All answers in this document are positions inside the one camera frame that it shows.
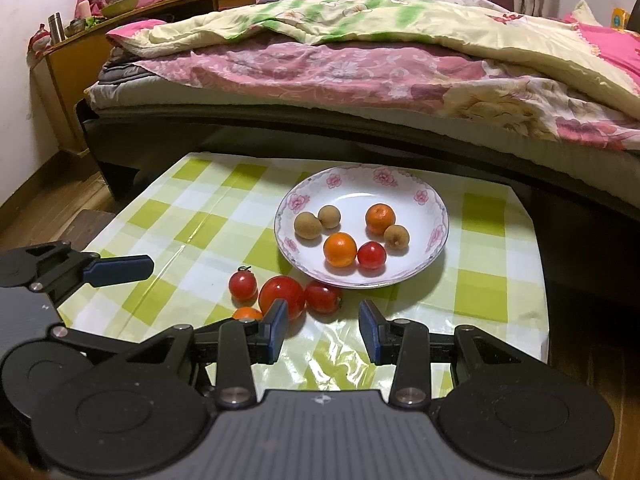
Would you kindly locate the bright pink floral cloth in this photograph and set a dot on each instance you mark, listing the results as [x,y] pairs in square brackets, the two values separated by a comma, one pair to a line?
[610,45]

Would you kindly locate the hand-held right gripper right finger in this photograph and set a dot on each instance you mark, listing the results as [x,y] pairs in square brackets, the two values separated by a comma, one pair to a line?
[370,332]

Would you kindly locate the small metal bowl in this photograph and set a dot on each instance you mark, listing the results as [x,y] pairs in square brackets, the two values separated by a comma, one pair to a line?
[80,27]

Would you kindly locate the green white checked tablecloth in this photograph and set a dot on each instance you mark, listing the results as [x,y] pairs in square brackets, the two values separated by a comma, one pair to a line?
[200,220]

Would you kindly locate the green bowl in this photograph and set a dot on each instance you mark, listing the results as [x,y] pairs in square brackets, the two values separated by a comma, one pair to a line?
[120,6]

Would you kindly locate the red cherry tomato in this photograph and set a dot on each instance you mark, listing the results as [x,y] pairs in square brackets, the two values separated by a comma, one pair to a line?
[322,297]
[371,255]
[242,285]

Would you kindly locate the grey folded blanket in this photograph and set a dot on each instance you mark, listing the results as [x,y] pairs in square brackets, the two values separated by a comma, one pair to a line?
[120,72]

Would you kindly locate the brown longan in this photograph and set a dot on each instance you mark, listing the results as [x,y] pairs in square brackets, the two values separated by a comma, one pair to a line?
[329,216]
[307,225]
[396,236]

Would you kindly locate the bed with floral quilts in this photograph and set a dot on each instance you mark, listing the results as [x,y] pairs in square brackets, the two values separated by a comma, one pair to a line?
[165,96]

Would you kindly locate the large red tomato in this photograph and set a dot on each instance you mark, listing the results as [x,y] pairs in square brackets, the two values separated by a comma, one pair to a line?
[281,292]

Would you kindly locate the dark bed frame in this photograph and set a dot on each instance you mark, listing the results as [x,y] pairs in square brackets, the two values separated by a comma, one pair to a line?
[250,130]

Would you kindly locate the pink floral bedsheet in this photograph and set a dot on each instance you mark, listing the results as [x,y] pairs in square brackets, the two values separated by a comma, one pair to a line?
[325,70]

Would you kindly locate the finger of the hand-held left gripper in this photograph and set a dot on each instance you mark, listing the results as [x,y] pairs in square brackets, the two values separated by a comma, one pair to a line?
[85,340]
[120,270]

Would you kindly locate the steel flask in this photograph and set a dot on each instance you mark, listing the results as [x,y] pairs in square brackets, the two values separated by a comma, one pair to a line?
[56,27]

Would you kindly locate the wooden desk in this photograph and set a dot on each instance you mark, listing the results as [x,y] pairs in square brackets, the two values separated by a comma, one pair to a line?
[65,75]

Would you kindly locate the yellow box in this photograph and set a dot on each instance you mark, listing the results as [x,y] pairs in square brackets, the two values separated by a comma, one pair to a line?
[620,19]

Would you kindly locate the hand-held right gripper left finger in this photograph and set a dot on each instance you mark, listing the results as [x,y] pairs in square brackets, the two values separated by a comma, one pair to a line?
[277,330]

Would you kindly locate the cream floral quilt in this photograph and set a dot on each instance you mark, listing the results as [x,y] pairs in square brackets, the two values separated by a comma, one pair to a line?
[400,20]

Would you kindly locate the white floral plate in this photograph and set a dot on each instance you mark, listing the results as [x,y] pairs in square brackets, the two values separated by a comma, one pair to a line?
[350,195]

